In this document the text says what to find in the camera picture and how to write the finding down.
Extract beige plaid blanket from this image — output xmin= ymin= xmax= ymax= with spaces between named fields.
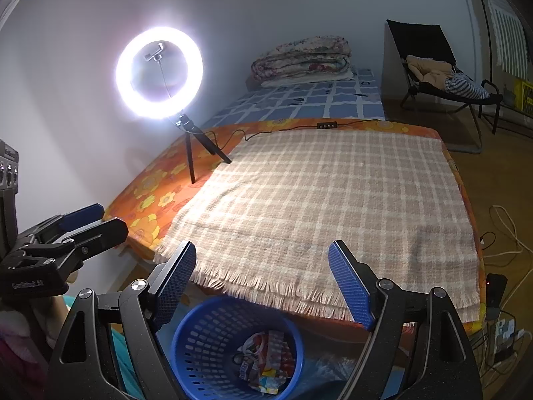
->
xmin=155 ymin=129 xmax=481 ymax=323

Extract white cables on floor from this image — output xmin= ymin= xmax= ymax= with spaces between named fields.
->
xmin=478 ymin=203 xmax=533 ymax=301

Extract red medicine box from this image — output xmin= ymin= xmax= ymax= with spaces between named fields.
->
xmin=242 ymin=330 xmax=295 ymax=378

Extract Snickers candy wrapper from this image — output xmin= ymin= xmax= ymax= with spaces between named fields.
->
xmin=232 ymin=353 xmax=259 ymax=382

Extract blue checkered bed sheet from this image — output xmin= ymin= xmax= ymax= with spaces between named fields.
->
xmin=203 ymin=68 xmax=386 ymax=129

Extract colourful white tube wrapper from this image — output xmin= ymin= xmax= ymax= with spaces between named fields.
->
xmin=249 ymin=368 xmax=290 ymax=395

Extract orange floral bed sheet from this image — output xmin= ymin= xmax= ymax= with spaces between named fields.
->
xmin=104 ymin=118 xmax=486 ymax=334

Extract black folding chair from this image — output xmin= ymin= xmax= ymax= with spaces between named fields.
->
xmin=387 ymin=19 xmax=503 ymax=154

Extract blue plastic trash basket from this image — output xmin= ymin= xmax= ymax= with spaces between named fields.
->
xmin=169 ymin=295 xmax=304 ymax=399

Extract power strip with plugs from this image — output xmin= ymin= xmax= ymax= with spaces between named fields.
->
xmin=471 ymin=274 xmax=525 ymax=386

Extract clothes on chair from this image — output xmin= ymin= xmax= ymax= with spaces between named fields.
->
xmin=406 ymin=55 xmax=490 ymax=99

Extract black inline remote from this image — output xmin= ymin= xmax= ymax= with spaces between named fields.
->
xmin=316 ymin=121 xmax=338 ymax=129

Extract folded floral quilt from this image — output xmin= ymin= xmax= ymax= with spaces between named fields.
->
xmin=251 ymin=35 xmax=352 ymax=87

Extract ring light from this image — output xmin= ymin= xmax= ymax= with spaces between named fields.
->
xmin=115 ymin=26 xmax=203 ymax=120

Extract black power cable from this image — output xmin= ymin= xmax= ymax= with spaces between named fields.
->
xmin=203 ymin=118 xmax=382 ymax=156

